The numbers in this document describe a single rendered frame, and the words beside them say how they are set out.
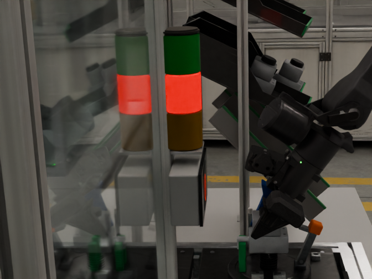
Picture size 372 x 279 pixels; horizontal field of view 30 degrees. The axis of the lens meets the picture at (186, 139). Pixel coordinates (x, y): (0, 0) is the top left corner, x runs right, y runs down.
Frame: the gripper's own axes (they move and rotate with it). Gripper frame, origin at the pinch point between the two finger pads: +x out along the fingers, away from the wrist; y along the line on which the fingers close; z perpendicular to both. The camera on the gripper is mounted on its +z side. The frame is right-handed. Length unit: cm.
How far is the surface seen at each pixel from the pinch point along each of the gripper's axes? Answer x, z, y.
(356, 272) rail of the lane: 0.7, -20.0, -4.4
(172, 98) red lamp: -13.0, 24.3, 21.2
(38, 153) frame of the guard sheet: -20, 30, 76
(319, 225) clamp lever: -4.1, -7.9, 0.7
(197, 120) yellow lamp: -12.3, 20.0, 20.4
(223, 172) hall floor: 99, -48, -343
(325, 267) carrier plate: 3.0, -15.1, -4.2
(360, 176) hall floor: 46, -121, -332
